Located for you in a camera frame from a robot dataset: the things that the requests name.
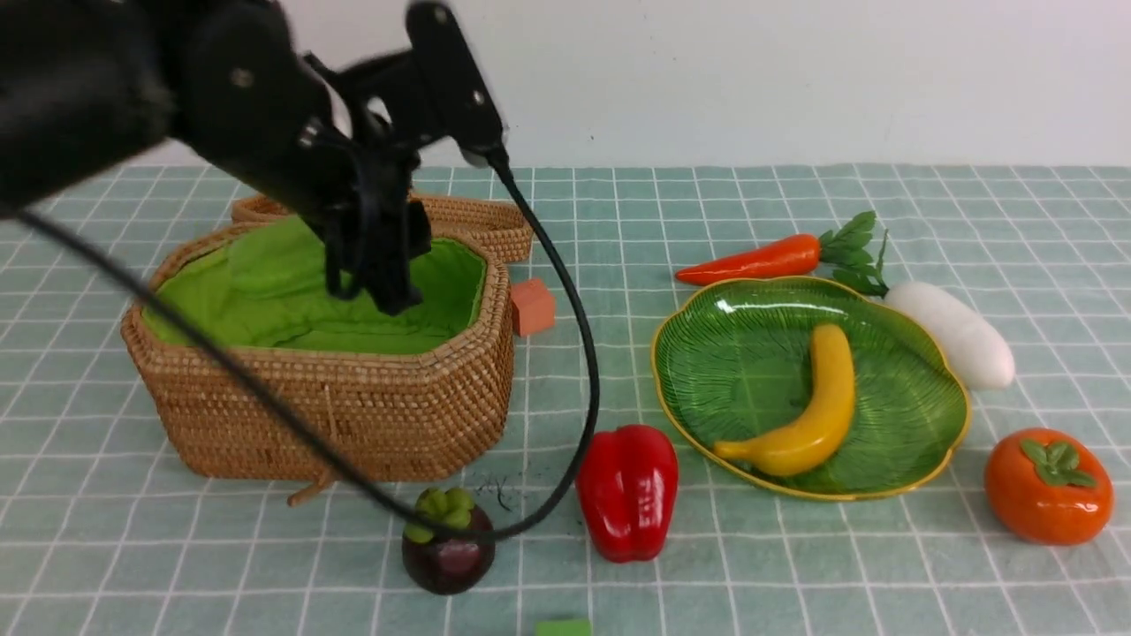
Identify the green toy bitter gourd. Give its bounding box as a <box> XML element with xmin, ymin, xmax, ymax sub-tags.
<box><xmin>226</xmin><ymin>216</ymin><xmax>325</xmax><ymax>299</ymax></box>

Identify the orange toy carrot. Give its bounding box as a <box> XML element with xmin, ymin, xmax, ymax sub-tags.
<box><xmin>674</xmin><ymin>210</ymin><xmax>880</xmax><ymax>286</ymax></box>

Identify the green checkered tablecloth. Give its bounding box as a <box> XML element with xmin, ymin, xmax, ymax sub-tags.
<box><xmin>1</xmin><ymin>164</ymin><xmax>1130</xmax><ymax>635</ymax></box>

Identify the red toy bell pepper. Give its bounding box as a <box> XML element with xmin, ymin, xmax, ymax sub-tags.
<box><xmin>575</xmin><ymin>424</ymin><xmax>679</xmax><ymax>564</ymax></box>

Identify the woven wicker basket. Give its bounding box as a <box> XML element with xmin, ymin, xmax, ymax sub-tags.
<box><xmin>120</xmin><ymin>223</ymin><xmax>513</xmax><ymax>488</ymax></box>

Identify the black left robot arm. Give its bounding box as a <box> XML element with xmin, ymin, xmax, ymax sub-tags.
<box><xmin>1</xmin><ymin>1</ymin><xmax>431</xmax><ymax>315</ymax></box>

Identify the woven basket lid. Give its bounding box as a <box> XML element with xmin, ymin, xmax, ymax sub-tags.
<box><xmin>231</xmin><ymin>192</ymin><xmax>535</xmax><ymax>264</ymax></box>

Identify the orange foam cube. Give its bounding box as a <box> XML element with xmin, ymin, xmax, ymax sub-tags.
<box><xmin>510</xmin><ymin>277</ymin><xmax>555</xmax><ymax>337</ymax></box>

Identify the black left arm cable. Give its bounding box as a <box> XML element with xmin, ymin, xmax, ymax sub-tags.
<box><xmin>18</xmin><ymin>146</ymin><xmax>602</xmax><ymax>544</ymax></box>

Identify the purple toy mangosteen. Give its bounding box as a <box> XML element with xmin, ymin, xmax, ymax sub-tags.
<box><xmin>402</xmin><ymin>488</ymin><xmax>497</xmax><ymax>595</ymax></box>

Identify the white toy radish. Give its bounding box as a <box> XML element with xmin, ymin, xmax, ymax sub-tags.
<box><xmin>819</xmin><ymin>227</ymin><xmax>1015</xmax><ymax>392</ymax></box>

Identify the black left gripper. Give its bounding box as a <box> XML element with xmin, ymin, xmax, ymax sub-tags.
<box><xmin>292</xmin><ymin>124</ymin><xmax>433</xmax><ymax>315</ymax></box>

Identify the green foam cube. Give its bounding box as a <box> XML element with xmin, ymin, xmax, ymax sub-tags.
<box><xmin>534</xmin><ymin>618</ymin><xmax>593</xmax><ymax>636</ymax></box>

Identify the yellow toy banana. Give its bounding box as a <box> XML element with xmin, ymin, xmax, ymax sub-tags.
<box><xmin>713</xmin><ymin>323</ymin><xmax>857</xmax><ymax>478</ymax></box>

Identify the orange toy persimmon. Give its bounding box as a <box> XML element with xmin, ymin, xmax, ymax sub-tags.
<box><xmin>984</xmin><ymin>428</ymin><xmax>1116</xmax><ymax>545</ymax></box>

